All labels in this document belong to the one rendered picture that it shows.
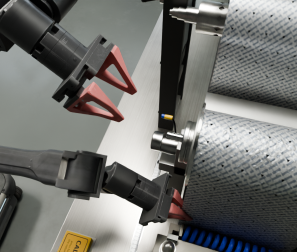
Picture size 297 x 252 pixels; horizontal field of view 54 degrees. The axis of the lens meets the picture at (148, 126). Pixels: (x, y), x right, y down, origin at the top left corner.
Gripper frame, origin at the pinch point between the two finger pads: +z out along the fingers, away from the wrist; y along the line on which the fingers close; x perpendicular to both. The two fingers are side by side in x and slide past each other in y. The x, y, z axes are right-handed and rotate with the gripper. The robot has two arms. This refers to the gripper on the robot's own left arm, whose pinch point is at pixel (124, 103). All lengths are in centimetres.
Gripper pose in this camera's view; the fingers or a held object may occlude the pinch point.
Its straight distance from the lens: 45.4
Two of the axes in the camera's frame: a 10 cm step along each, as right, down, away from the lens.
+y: -3.0, 7.6, -5.8
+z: 7.3, 5.7, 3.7
